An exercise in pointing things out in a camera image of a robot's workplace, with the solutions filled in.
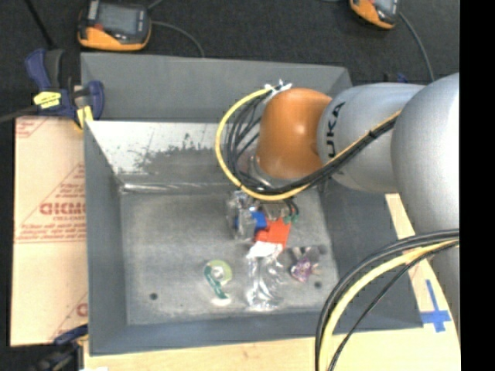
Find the clear spray bottle orange head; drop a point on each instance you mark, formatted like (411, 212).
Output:
(265, 280)

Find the brown cardboard board red print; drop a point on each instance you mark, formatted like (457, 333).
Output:
(46, 176)

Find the grey metal bin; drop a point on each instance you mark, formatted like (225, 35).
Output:
(174, 246)

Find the purple small toy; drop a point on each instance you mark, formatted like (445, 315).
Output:
(302, 271)

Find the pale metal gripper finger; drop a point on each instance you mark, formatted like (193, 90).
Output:
(243, 225)
(239, 201)

